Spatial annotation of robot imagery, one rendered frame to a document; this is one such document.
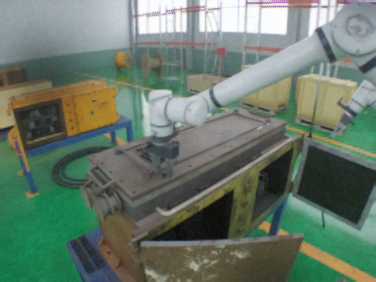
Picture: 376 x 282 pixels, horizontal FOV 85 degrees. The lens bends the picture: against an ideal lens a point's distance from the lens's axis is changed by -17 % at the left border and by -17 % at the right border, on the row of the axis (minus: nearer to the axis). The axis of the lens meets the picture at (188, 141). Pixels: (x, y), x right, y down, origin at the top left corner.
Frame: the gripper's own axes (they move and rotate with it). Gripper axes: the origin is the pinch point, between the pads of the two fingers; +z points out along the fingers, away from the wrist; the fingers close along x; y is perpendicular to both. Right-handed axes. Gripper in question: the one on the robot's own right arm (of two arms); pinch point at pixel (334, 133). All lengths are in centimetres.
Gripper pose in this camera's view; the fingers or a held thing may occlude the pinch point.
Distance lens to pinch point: 148.0
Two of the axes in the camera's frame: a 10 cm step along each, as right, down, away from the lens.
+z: -3.8, 7.6, 5.2
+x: 6.0, -2.2, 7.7
